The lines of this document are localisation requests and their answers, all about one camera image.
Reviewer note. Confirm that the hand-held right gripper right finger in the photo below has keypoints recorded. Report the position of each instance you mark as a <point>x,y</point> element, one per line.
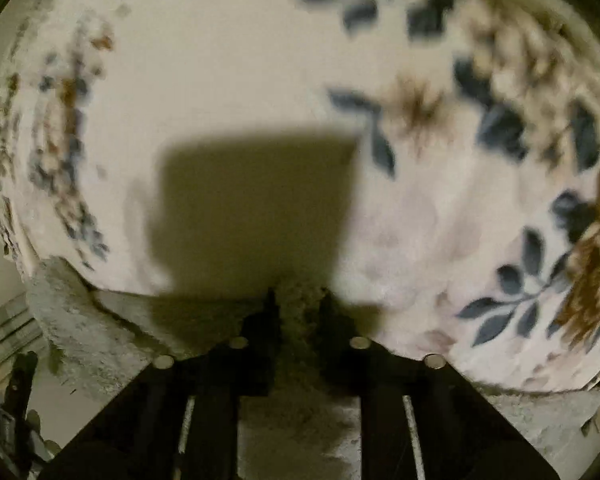
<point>332,330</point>

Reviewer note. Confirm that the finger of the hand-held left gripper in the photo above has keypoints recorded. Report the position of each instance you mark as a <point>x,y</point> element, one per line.
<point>22,390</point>

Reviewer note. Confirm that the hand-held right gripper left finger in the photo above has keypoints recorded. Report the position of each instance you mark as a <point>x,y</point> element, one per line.
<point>267,330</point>

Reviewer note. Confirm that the white floral blanket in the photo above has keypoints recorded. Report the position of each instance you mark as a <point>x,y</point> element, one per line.
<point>230,85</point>

